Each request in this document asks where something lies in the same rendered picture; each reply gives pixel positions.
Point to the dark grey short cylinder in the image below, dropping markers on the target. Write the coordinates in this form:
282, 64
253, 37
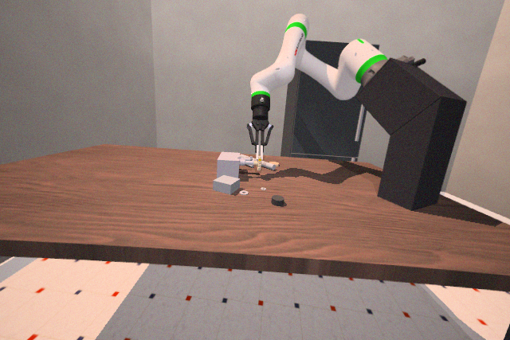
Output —
277, 200

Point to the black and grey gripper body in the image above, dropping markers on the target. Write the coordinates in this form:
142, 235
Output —
260, 114

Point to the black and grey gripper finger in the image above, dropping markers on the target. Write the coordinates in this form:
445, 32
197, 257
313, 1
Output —
249, 126
262, 137

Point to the long pale grey bar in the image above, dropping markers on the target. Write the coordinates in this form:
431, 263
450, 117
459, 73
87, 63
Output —
263, 163

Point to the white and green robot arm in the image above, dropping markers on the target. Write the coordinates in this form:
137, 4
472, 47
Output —
357, 63

